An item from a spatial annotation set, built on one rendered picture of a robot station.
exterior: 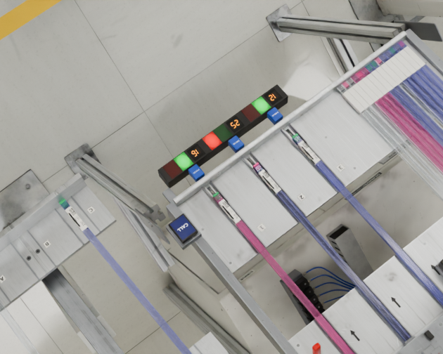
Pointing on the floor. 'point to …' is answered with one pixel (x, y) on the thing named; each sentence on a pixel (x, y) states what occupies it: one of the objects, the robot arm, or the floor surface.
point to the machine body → (311, 253)
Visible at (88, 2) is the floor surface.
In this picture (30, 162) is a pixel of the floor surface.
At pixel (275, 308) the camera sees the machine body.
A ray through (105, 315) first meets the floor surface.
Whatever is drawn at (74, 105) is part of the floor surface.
